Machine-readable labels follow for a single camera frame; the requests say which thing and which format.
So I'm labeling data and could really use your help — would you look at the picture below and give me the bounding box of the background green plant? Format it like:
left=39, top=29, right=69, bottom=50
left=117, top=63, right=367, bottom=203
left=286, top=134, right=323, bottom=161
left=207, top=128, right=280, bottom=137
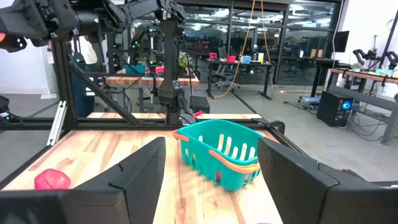
left=178, top=51, right=193, bottom=75

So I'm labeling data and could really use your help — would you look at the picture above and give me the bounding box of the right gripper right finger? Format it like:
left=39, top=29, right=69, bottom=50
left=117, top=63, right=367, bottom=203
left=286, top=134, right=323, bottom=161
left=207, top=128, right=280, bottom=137
left=257, top=138, right=398, bottom=224

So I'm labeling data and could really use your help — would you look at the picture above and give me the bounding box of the person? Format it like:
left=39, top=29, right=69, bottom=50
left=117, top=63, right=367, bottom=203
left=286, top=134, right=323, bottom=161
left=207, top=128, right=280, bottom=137
left=70, top=34, right=99, bottom=118

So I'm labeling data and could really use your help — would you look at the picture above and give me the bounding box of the black frame clamp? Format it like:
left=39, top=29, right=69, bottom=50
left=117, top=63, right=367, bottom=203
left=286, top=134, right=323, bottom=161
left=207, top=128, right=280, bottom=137
left=261, top=119, right=286, bottom=135

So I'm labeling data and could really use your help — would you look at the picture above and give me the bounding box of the background teal basket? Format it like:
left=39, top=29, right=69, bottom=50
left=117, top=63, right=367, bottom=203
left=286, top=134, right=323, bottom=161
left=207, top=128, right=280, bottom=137
left=124, top=64, right=149, bottom=75

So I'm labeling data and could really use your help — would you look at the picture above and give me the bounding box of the grey office chair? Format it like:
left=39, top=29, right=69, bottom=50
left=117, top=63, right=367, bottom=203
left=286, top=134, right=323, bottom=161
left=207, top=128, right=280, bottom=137
left=213, top=46, right=242, bottom=91

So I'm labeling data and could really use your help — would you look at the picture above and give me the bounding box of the teal basket with orange rim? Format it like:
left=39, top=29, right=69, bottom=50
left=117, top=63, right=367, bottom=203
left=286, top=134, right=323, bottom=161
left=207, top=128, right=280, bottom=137
left=172, top=119, right=265, bottom=192

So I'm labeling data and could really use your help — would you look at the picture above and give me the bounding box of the black monitor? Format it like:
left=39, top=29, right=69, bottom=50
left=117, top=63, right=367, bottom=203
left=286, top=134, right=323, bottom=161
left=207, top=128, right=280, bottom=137
left=334, top=30, right=351, bottom=53

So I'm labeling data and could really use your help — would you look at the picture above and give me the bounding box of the silver aluminium extrusion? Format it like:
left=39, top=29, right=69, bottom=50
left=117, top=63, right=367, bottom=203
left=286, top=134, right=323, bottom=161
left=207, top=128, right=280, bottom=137
left=46, top=100, right=68, bottom=147

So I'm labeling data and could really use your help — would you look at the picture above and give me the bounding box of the round red fruit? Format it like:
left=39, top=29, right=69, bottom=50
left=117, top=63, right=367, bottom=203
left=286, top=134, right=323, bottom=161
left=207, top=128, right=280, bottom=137
left=34, top=168, right=72, bottom=190

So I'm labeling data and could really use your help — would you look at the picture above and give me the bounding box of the blue dolly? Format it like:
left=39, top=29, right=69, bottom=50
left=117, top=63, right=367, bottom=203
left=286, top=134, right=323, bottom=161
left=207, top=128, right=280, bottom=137
left=298, top=95, right=321, bottom=110

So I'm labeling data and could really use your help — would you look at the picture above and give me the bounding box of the black office desk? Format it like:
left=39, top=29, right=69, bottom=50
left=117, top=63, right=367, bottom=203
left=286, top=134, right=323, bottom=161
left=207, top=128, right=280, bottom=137
left=205, top=58, right=274, bottom=100

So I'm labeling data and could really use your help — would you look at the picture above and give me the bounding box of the black aluminium frame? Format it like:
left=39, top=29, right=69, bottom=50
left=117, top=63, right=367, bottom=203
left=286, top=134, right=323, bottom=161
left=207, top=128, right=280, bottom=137
left=0, top=37, right=312, bottom=190

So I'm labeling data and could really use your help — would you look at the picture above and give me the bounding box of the long wooden workbench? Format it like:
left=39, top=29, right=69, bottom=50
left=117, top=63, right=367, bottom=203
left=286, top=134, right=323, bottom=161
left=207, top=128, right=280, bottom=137
left=329, top=68, right=398, bottom=144

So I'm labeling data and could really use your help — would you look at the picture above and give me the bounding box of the background wooden table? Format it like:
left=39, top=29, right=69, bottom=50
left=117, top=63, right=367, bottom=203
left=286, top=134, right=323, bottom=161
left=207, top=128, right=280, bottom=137
left=105, top=74, right=200, bottom=87

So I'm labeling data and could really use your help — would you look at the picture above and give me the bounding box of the black computer tower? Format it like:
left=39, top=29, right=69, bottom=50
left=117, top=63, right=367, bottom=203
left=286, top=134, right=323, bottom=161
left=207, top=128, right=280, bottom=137
left=316, top=90, right=354, bottom=128

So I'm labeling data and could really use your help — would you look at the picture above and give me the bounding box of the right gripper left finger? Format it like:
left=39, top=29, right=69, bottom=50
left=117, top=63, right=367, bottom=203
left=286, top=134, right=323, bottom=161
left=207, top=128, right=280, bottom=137
left=0, top=136, right=167, bottom=224

